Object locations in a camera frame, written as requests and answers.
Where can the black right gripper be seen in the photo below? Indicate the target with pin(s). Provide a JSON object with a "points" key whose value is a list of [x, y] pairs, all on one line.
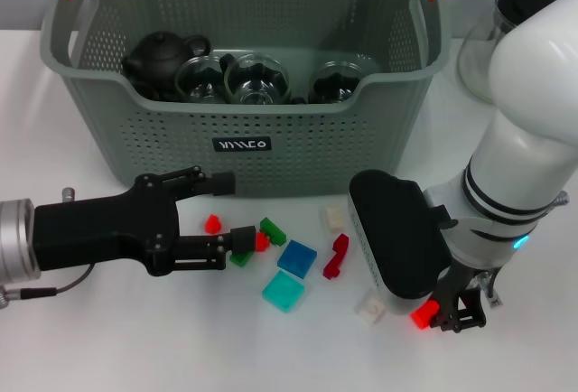
{"points": [[458, 286]]}

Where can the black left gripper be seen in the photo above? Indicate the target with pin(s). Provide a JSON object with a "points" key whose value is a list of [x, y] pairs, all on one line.
{"points": [[104, 229]]}

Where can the bright red slope brick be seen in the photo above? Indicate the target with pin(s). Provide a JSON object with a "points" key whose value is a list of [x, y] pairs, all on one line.
{"points": [[422, 315]]}

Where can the blue square building plate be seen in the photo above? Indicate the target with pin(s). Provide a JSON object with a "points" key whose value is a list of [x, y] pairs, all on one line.
{"points": [[296, 258]]}

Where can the teal square building plate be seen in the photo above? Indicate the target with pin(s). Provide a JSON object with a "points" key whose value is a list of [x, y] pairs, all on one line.
{"points": [[283, 292]]}

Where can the white two-stud building brick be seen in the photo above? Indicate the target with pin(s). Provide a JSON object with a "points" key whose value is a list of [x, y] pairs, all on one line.
{"points": [[368, 310]]}

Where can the dark red curved brick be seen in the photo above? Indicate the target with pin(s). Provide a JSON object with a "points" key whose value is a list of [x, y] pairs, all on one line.
{"points": [[336, 256]]}

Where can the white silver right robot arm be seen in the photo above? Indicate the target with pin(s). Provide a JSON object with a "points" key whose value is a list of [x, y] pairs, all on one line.
{"points": [[519, 139]]}

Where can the grey-green perforated storage bin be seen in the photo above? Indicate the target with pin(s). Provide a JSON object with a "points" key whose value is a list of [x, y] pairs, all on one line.
{"points": [[293, 139]]}

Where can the small red building brick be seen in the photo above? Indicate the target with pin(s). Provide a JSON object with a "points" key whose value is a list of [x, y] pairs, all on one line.
{"points": [[212, 225], [263, 243]]}

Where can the long green building brick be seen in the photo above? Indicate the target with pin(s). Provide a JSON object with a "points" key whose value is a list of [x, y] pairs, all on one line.
{"points": [[273, 230]]}

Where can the small green building brick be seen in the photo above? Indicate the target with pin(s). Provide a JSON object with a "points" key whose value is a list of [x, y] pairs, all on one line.
{"points": [[241, 260]]}

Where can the cream long building brick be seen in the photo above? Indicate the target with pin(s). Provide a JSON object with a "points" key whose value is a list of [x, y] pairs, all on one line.
{"points": [[332, 218]]}

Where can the black clay teapot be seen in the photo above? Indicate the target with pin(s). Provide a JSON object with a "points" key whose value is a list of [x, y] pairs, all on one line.
{"points": [[158, 55]]}

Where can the glass pitcher black lid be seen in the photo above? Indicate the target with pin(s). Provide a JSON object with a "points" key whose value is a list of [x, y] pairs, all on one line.
{"points": [[474, 58]]}

